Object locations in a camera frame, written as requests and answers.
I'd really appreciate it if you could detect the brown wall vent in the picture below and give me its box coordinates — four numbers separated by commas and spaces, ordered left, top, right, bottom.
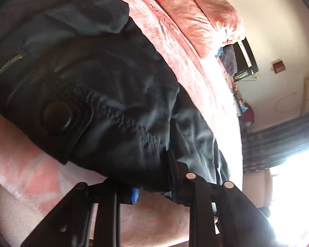
271, 61, 285, 74

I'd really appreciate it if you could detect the black bed headboard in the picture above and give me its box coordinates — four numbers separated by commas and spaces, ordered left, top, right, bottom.
232, 37, 259, 82

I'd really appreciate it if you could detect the dark red cloth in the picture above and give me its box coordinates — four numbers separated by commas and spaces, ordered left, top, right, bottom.
241, 103, 255, 123

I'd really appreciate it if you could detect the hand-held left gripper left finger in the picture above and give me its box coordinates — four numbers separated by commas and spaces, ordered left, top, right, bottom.
21, 177, 140, 247

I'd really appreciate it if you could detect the pink leaf-print blanket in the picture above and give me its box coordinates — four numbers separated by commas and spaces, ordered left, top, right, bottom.
0, 0, 244, 247

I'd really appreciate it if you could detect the dark patterned curtain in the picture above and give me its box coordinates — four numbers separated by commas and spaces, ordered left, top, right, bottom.
240, 110, 309, 173

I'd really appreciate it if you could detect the grey pillow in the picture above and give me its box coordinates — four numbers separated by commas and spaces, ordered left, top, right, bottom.
220, 44, 239, 77

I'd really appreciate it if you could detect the cluttered nightstand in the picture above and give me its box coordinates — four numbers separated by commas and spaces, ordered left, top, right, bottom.
232, 82, 249, 117

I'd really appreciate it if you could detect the black jacket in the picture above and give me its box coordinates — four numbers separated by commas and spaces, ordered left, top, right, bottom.
0, 0, 231, 204

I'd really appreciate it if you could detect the white wall cable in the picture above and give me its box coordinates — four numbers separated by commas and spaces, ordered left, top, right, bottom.
275, 91, 304, 112

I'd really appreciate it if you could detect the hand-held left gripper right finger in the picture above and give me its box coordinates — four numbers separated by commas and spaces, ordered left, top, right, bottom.
167, 149, 282, 247

